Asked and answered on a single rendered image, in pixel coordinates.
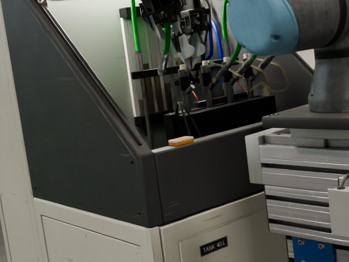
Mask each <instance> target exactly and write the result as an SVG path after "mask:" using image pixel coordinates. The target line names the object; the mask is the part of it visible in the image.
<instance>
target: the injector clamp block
mask: <svg viewBox="0 0 349 262"><path fill-rule="evenodd" d="M191 109H192V112H189V113H190V115H191V117H192V119H193V120H194V122H195V124H196V126H197V128H198V130H199V132H200V134H201V136H202V137H204V136H208V135H212V134H216V133H220V132H224V131H227V130H231V129H235V128H239V127H243V126H246V125H250V124H254V123H258V122H262V117H263V116H266V115H270V114H273V113H277V112H276V102H275V95H269V96H264V97H263V96H260V95H254V98H251V99H248V97H246V98H241V99H236V100H234V102H233V103H228V101H227V102H223V103H218V104H214V105H213V107H212V108H207V106H206V107H201V108H191ZM183 112H184V114H185V117H186V120H187V123H188V126H189V129H190V132H191V135H192V137H194V139H196V138H200V136H199V134H198V132H197V130H196V128H195V127H194V125H193V123H192V121H191V119H190V117H189V115H188V113H185V110H183ZM179 118H180V120H181V122H182V125H181V124H180V125H178V123H177V121H176V118H175V112H174V113H169V114H164V123H165V131H166V138H167V143H169V142H168V141H169V140H172V139H176V138H180V137H184V136H189V132H188V129H187V126H186V123H185V120H184V117H183V114H182V112H181V111H179Z"/></svg>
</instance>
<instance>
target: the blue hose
mask: <svg viewBox="0 0 349 262"><path fill-rule="evenodd" d="M211 23H212V26H213V28H214V31H215V34H216V38H217V44H218V50H219V56H220V59H223V51H222V45H221V40H220V34H219V30H218V27H217V25H216V23H215V22H214V21H213V20H211ZM208 34H209V48H210V50H209V55H208V56H207V57H205V60H209V59H210V58H211V57H212V55H213V39H212V29H208Z"/></svg>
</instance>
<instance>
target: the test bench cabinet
mask: <svg viewBox="0 0 349 262"><path fill-rule="evenodd" d="M262 190H264V189H262ZM262 190H259V191H262ZM259 191H256V192H259ZM256 192H253V193H256ZM253 193H250V194H247V195H244V196H241V197H238V198H236V199H233V200H230V201H234V200H237V199H239V198H242V197H245V196H248V195H251V194H253ZM230 201H227V202H224V203H221V204H218V205H215V206H212V207H210V208H213V207H216V206H219V205H222V204H225V203H228V202H230ZM34 206H35V212H36V218H37V224H38V230H39V237H40V241H41V247H42V253H43V260H44V262H163V255H162V247H161V243H160V235H159V226H162V225H165V224H168V223H170V222H173V221H176V220H179V219H182V218H184V217H188V216H191V215H194V214H196V213H199V212H202V211H205V210H207V209H210V208H207V209H204V210H201V211H199V212H196V213H192V214H189V215H187V216H184V217H181V218H178V219H175V220H172V221H169V222H166V223H162V224H161V225H158V226H155V227H152V228H149V227H145V226H141V225H137V224H133V223H131V222H127V221H123V220H119V219H116V218H112V217H108V216H104V215H100V214H97V213H93V212H89V211H86V210H83V209H79V208H75V207H71V206H67V205H64V204H60V203H56V202H53V201H48V200H45V199H41V198H37V197H35V198H34Z"/></svg>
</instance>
